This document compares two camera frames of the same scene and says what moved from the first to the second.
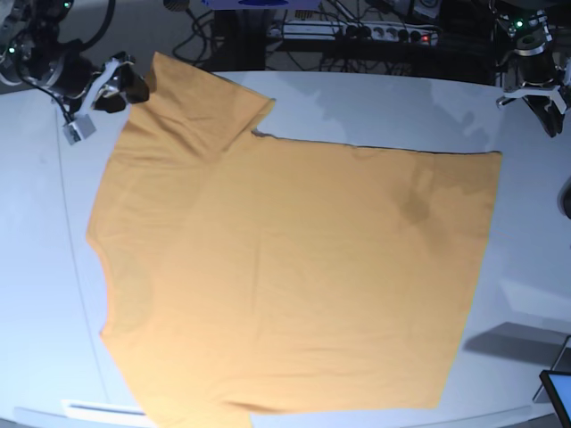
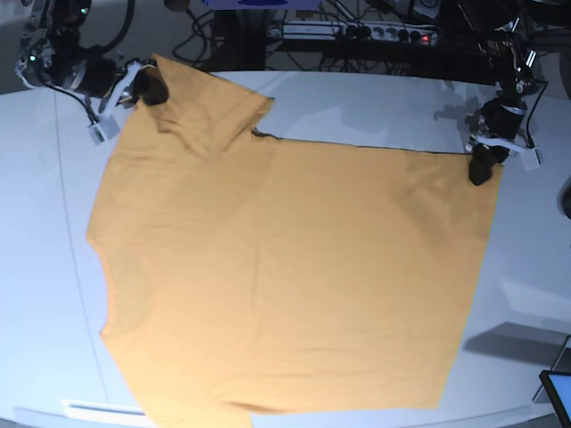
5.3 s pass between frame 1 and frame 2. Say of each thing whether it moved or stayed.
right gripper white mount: moved
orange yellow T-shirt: stayed
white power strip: stayed
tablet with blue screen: stayed
